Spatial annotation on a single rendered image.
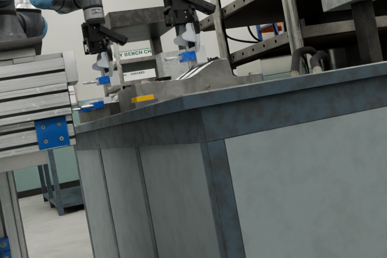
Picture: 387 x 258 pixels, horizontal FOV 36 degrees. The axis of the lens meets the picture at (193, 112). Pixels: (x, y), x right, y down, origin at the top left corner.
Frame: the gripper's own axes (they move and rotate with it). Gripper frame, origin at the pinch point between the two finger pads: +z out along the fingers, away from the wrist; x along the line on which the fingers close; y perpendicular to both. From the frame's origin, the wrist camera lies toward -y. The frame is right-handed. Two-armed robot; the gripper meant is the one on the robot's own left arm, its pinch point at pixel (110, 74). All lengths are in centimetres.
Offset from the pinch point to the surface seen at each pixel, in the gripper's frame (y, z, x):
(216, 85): -34.5, 11.0, 15.2
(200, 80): -28.5, 8.1, 14.9
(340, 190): -36, 48, 76
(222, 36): -86, -19, -69
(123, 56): -239, -94, -691
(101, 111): -0.2, 12.2, -21.9
